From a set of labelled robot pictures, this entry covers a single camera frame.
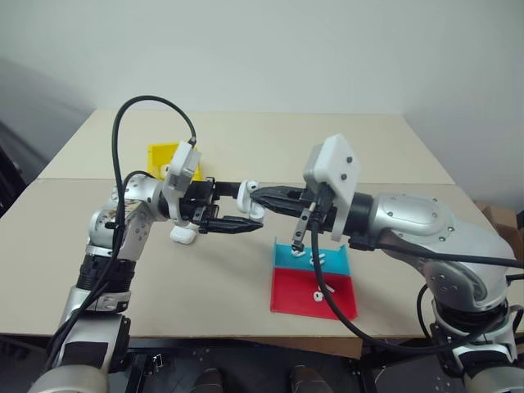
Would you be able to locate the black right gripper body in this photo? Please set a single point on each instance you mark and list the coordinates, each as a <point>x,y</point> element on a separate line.
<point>323,213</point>

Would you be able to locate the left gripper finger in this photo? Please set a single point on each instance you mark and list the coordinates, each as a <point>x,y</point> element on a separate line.
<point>233,225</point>
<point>229,189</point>

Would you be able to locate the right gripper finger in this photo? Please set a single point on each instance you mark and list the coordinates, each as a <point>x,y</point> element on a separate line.
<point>282,192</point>
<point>282,206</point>

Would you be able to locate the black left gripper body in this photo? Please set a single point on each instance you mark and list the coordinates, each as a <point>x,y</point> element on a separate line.
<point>200,202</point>

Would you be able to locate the white earbud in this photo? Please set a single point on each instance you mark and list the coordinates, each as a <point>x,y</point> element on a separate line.
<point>251,184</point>
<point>330,290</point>
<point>316,259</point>
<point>298,253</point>
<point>317,296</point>

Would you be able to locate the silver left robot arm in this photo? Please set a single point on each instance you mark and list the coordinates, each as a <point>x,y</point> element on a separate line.
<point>135,229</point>

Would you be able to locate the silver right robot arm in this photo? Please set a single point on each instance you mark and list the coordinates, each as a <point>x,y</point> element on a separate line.
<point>430,221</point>

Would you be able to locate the yellow plastic bin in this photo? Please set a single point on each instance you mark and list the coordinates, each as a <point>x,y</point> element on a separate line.
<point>161,153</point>

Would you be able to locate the blue and red tray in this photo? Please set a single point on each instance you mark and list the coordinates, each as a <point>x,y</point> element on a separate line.
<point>294,294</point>

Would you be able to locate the dark rounded shape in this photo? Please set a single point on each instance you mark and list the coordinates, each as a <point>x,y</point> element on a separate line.
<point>308,378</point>
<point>209,380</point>

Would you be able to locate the brown cardboard box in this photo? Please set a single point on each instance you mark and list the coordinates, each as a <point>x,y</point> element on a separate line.
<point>501,217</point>

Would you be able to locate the black furniture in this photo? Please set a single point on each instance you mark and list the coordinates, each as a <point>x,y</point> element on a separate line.
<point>12,172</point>

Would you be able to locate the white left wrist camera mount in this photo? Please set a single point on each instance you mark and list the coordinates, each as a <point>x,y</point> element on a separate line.
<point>183,165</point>

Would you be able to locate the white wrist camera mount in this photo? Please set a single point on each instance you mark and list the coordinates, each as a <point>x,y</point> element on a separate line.
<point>337,172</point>
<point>183,165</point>

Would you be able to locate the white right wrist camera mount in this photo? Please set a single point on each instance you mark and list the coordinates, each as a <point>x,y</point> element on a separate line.
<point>337,172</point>

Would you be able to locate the black metal frame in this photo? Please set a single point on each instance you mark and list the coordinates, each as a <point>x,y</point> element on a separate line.
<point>254,368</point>

